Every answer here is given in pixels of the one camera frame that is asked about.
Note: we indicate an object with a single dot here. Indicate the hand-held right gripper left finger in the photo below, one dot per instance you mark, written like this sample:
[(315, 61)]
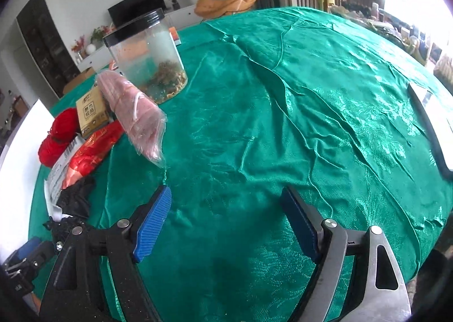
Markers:
[(152, 224)]

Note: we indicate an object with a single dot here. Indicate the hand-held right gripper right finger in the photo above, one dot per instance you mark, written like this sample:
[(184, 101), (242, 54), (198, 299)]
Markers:
[(299, 226)]

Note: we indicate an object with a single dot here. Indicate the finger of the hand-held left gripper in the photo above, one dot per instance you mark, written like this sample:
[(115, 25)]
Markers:
[(28, 247)]

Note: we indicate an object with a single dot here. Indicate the white board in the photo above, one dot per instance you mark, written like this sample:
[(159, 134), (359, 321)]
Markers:
[(17, 184)]

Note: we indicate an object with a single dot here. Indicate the black lace cloth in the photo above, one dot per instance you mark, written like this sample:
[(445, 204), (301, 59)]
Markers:
[(76, 198)]

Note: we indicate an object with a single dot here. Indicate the white labelled packet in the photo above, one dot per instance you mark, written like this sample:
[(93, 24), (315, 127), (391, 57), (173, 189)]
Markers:
[(58, 173)]

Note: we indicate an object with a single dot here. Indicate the red gold packaged fabric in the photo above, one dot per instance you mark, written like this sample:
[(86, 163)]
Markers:
[(92, 152)]

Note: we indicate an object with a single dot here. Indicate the red yarn ball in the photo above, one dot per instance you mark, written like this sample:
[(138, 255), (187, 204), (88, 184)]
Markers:
[(56, 134)]

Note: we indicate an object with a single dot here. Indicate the pink item in plastic bag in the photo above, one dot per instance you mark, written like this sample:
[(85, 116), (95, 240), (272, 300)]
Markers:
[(131, 109)]

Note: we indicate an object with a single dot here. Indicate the green satin tablecloth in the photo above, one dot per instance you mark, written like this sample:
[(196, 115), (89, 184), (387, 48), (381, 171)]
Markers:
[(247, 113)]

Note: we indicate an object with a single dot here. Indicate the small brown printed box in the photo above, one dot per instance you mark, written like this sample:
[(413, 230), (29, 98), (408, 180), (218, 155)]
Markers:
[(90, 113)]

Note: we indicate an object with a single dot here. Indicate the brown cardboard carton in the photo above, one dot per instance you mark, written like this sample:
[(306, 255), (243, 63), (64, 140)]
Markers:
[(79, 79)]

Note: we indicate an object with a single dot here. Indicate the clear plastic jar black lid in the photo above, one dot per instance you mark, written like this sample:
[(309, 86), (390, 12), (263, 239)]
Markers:
[(148, 53)]

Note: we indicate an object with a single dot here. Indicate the black framed white tray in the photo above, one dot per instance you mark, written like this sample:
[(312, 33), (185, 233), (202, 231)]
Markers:
[(442, 124)]

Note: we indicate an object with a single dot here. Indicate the white round vase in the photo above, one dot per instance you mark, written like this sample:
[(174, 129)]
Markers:
[(91, 48)]

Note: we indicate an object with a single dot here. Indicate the orange white box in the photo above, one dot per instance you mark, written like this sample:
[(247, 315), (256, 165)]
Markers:
[(175, 36)]

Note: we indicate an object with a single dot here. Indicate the red flower arrangement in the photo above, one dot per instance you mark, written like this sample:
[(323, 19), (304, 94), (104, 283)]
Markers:
[(78, 46)]

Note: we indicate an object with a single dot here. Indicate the leafy plant with red flowers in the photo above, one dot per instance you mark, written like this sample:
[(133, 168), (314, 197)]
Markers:
[(101, 34)]

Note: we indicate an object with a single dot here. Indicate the dark display cabinet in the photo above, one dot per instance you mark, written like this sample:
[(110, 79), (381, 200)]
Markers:
[(46, 46)]

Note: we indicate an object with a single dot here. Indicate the white low cabinet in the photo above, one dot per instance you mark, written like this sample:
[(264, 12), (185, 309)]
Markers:
[(184, 16)]

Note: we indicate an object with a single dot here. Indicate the black flat television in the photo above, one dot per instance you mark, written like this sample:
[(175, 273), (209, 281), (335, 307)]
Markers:
[(136, 7)]

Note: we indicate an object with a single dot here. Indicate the small green potted plant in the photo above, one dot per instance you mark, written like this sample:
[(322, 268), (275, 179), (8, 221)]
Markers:
[(174, 2)]

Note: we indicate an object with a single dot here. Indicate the pile of household clutter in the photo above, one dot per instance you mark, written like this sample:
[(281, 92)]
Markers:
[(389, 17)]

